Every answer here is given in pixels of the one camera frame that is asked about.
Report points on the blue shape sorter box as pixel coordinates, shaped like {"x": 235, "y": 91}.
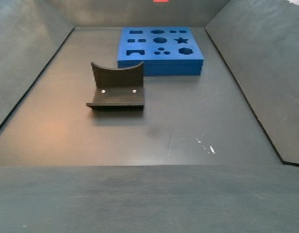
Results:
{"x": 164, "y": 48}

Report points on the red tape strip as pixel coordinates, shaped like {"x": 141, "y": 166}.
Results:
{"x": 160, "y": 1}

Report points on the black curved holder bracket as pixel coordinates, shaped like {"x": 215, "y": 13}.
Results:
{"x": 118, "y": 87}

